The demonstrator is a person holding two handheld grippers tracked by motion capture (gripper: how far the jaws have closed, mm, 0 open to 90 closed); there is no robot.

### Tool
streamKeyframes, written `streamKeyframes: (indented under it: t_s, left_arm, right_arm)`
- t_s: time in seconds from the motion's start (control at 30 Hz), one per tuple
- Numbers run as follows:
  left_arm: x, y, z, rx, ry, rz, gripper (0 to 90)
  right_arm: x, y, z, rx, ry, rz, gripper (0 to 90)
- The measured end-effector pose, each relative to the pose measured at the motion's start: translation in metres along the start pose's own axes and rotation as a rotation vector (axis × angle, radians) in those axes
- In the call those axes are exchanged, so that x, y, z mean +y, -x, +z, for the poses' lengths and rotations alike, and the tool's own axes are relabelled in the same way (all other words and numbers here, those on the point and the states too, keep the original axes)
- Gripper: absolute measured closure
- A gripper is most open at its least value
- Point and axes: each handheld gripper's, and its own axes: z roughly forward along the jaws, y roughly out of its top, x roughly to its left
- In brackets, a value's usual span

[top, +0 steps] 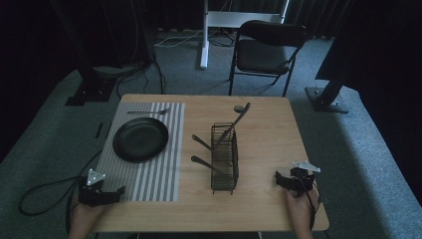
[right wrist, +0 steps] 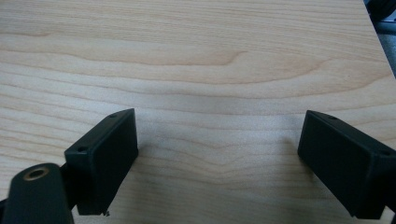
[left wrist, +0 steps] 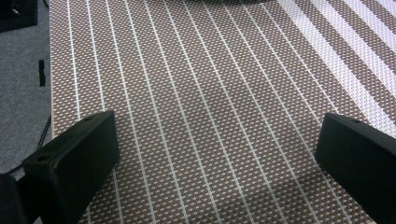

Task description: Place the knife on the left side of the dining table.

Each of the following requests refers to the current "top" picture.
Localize black stand with base plate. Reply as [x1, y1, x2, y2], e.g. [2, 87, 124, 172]
[305, 74, 350, 115]
[49, 0, 117, 108]

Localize silver fork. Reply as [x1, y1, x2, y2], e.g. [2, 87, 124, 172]
[126, 106, 172, 117]

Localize black round plate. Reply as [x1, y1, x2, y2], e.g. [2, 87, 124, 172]
[111, 117, 170, 164]

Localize black folding chair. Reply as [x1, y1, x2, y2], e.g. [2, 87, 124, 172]
[227, 19, 309, 99]

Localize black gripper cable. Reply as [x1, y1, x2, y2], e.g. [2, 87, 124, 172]
[18, 148, 105, 217]
[297, 172, 322, 231]

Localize white metal desk frame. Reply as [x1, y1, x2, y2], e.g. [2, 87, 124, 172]
[198, 0, 291, 71]

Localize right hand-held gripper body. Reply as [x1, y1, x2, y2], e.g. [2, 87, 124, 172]
[287, 160, 322, 199]

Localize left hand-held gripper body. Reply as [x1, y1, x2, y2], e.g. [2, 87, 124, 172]
[78, 168, 115, 208]

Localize grey striped placemat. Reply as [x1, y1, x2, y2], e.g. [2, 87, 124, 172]
[95, 102, 186, 203]

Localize dark cutlery handle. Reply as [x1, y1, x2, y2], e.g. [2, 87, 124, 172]
[191, 133, 214, 151]
[190, 154, 221, 174]

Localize white floor cable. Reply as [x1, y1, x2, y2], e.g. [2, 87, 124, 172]
[153, 29, 204, 48]

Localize black wire cutlery basket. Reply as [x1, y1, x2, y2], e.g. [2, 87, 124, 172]
[210, 121, 241, 195]

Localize small black floor strips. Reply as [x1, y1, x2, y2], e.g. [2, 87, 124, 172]
[95, 121, 112, 140]

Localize black floor cables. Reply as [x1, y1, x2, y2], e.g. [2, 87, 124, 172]
[114, 49, 167, 100]

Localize long dark spoon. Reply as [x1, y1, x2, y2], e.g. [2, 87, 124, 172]
[217, 102, 253, 147]

